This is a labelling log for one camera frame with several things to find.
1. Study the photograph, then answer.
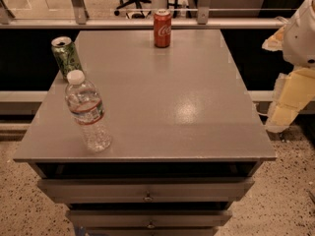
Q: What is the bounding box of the upper grey drawer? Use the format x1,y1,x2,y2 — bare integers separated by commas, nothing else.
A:
37,178,254,204

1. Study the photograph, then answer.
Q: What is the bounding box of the metal railing frame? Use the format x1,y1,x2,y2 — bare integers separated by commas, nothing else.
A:
1,0,303,30

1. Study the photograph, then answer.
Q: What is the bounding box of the clear plastic water bottle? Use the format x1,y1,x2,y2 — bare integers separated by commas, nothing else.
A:
65,70,111,152

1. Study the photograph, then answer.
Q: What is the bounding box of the green soda can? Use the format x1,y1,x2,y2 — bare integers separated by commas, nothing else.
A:
51,36,82,80

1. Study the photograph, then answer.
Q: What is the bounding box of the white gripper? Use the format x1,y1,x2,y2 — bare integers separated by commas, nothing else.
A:
262,0,315,133

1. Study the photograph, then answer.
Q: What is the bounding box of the lower grey drawer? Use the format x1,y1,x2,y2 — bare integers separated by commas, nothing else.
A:
66,210,231,229

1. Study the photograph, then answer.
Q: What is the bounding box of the black office chair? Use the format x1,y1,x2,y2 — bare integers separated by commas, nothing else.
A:
113,0,153,17

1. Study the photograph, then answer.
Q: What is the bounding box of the grey drawer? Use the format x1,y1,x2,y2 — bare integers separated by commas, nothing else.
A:
37,178,254,204
66,210,231,229

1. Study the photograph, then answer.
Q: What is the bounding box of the grey drawer cabinet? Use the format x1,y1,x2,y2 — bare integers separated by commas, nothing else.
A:
15,29,276,236

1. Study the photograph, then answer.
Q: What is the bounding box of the red Coca-Cola can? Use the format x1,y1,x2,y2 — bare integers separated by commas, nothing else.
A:
154,9,171,48

